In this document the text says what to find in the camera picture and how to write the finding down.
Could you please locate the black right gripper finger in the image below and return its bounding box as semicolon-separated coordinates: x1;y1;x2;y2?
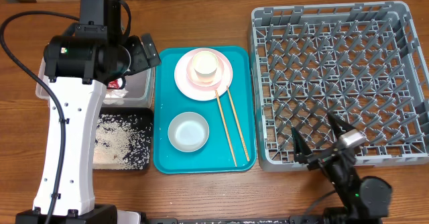
291;127;312;164
327;113;357;140

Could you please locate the red foil wrapper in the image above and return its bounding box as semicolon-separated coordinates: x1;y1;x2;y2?
107;78;126;90

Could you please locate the white napkin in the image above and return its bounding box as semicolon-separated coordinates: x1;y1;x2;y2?
103;89;128;105

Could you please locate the grey bowl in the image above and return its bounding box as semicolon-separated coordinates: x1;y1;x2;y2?
168;112;210;153

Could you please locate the white rice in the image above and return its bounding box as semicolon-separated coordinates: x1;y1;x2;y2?
93;113;152;170

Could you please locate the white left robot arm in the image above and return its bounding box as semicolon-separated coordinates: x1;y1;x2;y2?
15;34;160;223

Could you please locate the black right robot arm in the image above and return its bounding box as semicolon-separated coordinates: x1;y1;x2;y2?
291;113;393;223

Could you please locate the clear plastic waste bin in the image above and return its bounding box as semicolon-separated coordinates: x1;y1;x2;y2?
35;58;155;109

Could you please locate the cream cup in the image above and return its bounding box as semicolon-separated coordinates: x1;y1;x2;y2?
192;51;219;82

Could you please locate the grey dish rack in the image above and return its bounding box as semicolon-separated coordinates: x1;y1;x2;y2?
249;1;428;172

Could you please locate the large pink plate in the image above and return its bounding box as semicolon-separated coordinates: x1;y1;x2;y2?
174;48;233;101

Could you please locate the right wooden chopstick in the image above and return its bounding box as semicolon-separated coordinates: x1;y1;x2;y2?
227;87;250;162

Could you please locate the wooden chopstick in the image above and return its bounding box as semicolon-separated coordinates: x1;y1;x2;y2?
227;87;250;162
214;90;237;167

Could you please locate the left wooden chopstick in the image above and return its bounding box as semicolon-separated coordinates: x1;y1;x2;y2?
214;90;237;167

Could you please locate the teal serving tray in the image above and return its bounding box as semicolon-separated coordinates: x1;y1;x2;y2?
154;46;257;174

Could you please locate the black tray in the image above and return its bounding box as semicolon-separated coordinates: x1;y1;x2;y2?
92;107;154;171

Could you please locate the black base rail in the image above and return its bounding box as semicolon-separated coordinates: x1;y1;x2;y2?
143;215;383;224

